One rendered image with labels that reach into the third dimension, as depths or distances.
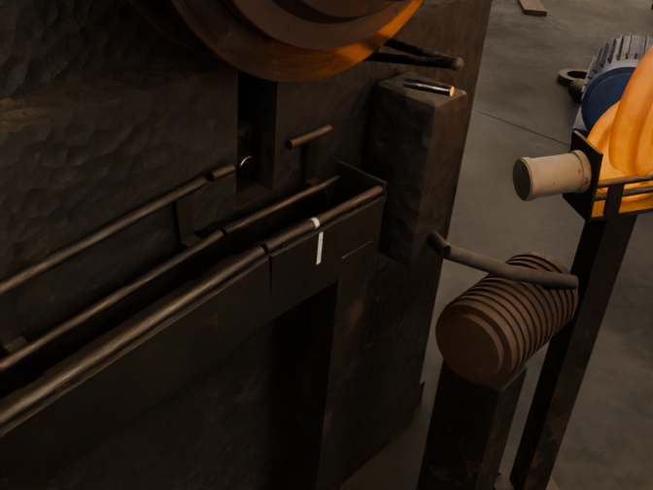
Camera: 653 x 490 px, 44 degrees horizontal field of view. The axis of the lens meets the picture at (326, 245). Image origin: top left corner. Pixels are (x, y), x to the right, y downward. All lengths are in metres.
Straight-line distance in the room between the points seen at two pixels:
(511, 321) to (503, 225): 1.30
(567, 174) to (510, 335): 0.23
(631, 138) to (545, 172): 0.21
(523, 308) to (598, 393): 0.76
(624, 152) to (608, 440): 0.92
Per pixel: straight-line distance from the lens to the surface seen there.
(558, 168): 1.14
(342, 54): 0.81
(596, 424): 1.80
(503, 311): 1.11
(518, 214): 2.46
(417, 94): 1.00
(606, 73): 2.85
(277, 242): 0.84
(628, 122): 0.95
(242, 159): 0.92
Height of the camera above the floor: 1.16
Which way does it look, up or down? 32 degrees down
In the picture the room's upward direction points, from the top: 5 degrees clockwise
